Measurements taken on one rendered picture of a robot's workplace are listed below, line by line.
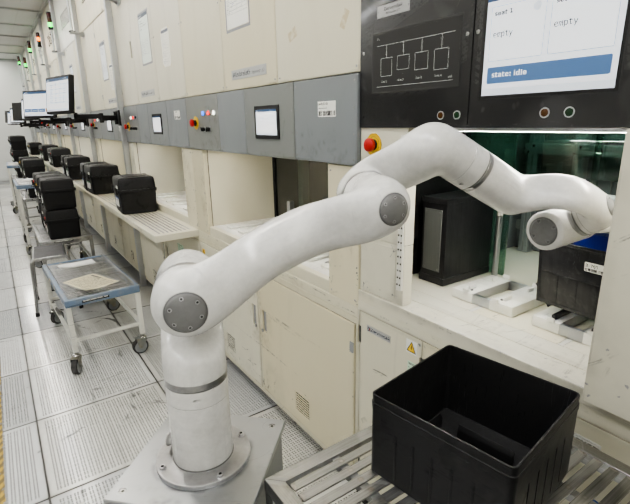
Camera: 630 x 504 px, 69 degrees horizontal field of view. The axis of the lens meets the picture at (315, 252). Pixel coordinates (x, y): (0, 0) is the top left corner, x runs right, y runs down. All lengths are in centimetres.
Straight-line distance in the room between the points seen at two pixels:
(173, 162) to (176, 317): 343
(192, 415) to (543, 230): 80
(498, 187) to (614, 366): 40
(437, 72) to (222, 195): 171
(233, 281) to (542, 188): 63
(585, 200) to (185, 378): 83
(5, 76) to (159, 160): 1043
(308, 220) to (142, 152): 333
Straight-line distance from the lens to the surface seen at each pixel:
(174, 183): 417
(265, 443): 106
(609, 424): 117
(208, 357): 89
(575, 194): 102
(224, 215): 271
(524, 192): 101
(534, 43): 111
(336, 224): 81
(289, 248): 82
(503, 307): 144
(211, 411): 93
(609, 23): 105
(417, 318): 139
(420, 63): 129
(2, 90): 1429
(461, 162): 92
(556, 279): 134
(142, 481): 104
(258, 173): 278
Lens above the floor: 142
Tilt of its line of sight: 16 degrees down
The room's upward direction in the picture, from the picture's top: 1 degrees counter-clockwise
